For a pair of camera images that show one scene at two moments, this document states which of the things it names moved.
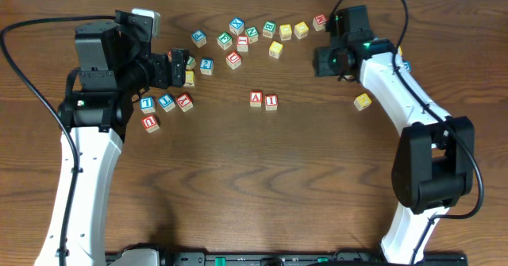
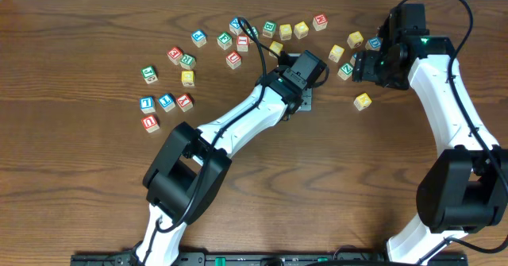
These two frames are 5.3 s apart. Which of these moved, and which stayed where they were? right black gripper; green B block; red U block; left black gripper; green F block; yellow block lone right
Moved: left black gripper; right black gripper
Stayed: red U block; green F block; green B block; yellow block lone right
